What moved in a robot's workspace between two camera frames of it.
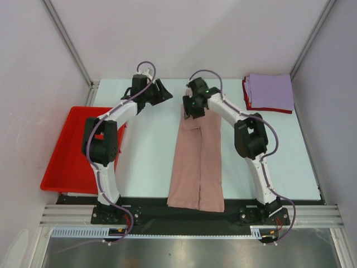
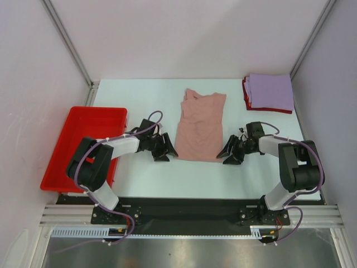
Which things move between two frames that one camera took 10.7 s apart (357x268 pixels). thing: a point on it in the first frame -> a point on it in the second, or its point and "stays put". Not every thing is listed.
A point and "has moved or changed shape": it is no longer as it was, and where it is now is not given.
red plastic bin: [70, 170] stays put
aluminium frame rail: [80, 216] stays put
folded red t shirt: [249, 108] stays put
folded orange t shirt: [246, 96] stays put
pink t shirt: [196, 179] has moved or changed shape
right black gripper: [192, 106] -> [238, 148]
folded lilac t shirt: [271, 91] stays put
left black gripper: [162, 95] -> [168, 145]
